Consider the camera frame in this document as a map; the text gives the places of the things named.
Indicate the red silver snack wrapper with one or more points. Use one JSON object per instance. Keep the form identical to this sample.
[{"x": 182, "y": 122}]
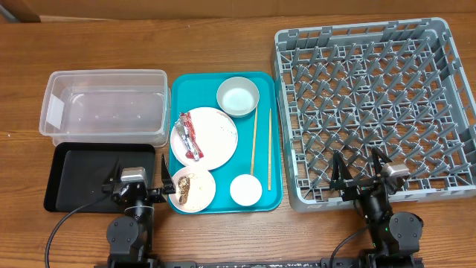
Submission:
[{"x": 185, "y": 129}]

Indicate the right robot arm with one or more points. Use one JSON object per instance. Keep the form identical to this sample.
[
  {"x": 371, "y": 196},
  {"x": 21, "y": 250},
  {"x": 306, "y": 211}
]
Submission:
[{"x": 395, "y": 236}]

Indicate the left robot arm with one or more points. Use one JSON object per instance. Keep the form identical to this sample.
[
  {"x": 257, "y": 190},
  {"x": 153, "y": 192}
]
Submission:
[{"x": 131, "y": 236}]

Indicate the grey dishwasher rack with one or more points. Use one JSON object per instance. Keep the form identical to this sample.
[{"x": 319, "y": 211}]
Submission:
[{"x": 398, "y": 86}]

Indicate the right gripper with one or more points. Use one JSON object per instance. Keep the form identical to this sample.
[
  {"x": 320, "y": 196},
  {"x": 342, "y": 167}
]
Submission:
[{"x": 341, "y": 177}]

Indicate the small pink bowl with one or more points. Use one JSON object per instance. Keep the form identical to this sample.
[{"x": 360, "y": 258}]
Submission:
[{"x": 201, "y": 193}]

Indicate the brown food scrap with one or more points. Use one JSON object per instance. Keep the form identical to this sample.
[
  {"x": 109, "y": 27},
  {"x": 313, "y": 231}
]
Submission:
[{"x": 184, "y": 187}]

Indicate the clear plastic waste bin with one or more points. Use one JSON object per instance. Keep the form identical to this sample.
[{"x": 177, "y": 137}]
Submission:
[{"x": 130, "y": 106}]

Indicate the large white plate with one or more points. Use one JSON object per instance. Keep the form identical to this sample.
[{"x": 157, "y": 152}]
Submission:
[{"x": 216, "y": 136}]

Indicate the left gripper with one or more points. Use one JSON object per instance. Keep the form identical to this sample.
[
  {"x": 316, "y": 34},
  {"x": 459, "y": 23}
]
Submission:
[{"x": 159, "y": 195}]

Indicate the black food waste tray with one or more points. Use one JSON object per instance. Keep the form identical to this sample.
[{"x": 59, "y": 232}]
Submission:
[{"x": 78, "y": 171}]

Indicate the grey bowl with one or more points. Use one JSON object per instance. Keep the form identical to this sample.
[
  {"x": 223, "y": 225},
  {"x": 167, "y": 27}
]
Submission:
[{"x": 238, "y": 96}]

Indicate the left wooden chopstick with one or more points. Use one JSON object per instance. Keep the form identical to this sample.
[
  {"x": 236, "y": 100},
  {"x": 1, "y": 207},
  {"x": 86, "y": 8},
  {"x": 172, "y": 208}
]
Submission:
[{"x": 254, "y": 141}]

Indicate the white cup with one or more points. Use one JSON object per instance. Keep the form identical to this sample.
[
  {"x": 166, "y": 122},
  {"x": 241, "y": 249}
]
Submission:
[{"x": 246, "y": 190}]

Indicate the teal serving tray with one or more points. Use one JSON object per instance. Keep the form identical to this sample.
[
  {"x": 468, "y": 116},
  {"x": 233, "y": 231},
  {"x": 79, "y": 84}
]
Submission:
[{"x": 191, "y": 91}]

